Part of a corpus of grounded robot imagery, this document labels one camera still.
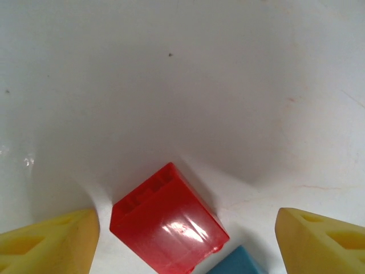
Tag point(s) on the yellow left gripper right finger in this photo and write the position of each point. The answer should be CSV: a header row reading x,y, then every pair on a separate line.
x,y
299,245

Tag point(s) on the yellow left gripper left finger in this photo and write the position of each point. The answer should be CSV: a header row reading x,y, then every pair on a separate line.
x,y
71,245

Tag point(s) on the blue lego brick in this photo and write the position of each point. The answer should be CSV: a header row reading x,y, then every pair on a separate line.
x,y
239,262

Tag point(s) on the red lego brick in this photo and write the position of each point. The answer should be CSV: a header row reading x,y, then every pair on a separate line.
x,y
171,228

